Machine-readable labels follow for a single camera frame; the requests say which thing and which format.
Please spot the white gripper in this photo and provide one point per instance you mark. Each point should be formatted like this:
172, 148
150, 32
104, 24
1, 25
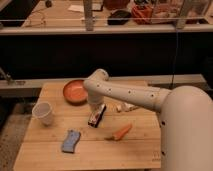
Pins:
96, 106

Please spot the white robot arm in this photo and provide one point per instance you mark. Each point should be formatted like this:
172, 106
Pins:
185, 116

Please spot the orange wooden bowl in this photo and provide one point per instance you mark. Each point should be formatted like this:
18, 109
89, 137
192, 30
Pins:
74, 92

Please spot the white plastic bottle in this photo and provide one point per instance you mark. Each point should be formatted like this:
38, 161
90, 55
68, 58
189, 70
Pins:
125, 107

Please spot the blue sponge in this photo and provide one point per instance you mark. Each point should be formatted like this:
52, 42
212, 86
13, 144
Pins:
70, 142

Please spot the orange carrot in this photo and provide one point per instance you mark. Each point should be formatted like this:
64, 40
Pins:
118, 135

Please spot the white paper cup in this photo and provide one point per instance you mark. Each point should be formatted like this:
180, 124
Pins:
43, 112

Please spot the black object on bench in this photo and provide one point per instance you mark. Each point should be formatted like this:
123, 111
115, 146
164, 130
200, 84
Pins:
119, 17

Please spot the white paper sheet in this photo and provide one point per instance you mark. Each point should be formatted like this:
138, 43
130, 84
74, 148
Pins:
76, 8

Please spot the orange box on bench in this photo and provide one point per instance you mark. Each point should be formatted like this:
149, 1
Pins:
141, 15

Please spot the grey metal post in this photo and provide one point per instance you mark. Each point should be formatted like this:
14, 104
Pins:
88, 15

